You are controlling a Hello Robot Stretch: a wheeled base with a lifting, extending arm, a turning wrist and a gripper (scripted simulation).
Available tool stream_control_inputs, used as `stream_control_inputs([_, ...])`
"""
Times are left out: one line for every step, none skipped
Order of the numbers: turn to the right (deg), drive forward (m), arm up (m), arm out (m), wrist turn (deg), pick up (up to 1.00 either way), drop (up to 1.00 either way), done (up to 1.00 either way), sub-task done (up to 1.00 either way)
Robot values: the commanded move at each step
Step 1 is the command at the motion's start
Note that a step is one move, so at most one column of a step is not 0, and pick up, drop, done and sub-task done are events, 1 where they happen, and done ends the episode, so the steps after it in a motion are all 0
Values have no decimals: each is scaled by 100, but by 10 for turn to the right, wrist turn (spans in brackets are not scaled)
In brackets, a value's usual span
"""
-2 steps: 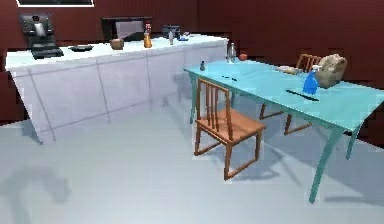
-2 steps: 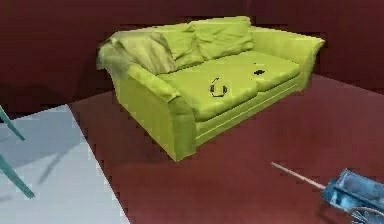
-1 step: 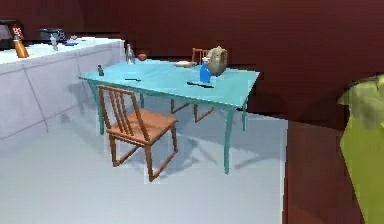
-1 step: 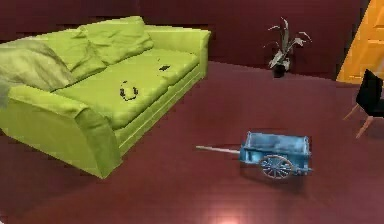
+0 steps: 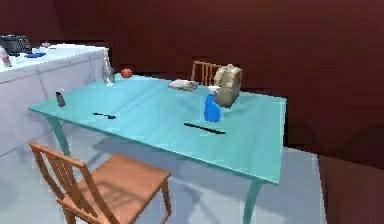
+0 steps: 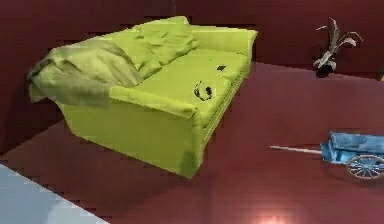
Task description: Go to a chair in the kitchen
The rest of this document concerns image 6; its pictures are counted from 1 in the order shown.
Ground black headphones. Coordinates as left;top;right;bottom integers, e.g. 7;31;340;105
193;80;214;102

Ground lime green sofa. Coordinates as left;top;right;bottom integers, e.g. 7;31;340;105
57;15;259;180

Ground lime green cushion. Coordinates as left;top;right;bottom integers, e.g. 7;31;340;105
133;15;200;80

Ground olive green draped blanket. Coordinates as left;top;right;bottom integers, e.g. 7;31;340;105
27;39;144;108

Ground pale house plant black pot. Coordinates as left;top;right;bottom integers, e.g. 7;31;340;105
312;17;364;79

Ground blue wooden cart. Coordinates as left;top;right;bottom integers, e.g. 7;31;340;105
269;131;384;181

